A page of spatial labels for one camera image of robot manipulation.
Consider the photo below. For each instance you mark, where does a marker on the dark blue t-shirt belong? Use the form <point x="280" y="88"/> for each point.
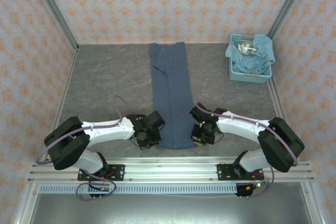
<point x="170" y="98"/>

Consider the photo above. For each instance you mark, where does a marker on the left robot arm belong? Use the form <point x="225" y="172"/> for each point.
<point x="65" y="142"/>

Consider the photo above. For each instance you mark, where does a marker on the light blue plastic basket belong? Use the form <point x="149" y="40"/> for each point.
<point x="249" y="78"/>

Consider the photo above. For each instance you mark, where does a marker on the grey metal sheet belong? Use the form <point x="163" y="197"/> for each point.
<point x="170" y="211"/>

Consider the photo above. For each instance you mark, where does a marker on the light blue t-shirt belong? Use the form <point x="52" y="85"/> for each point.
<point x="252" y="58"/>

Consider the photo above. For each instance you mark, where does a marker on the small white plastic object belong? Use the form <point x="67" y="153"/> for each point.
<point x="246" y="48"/>

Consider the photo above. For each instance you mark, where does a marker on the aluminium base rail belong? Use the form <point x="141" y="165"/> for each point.
<point x="170" y="171"/>

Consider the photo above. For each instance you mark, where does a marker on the aluminium table edge rail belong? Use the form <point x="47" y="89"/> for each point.
<point x="276" y="98"/>
<point x="68" y="77"/>

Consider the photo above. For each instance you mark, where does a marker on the aluminium frame leg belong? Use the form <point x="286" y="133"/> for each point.
<point x="313" y="205"/>
<point x="26" y="205"/>

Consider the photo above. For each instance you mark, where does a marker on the aluminium corner post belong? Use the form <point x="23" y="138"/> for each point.
<point x="289" y="3"/>
<point x="53" y="9"/>

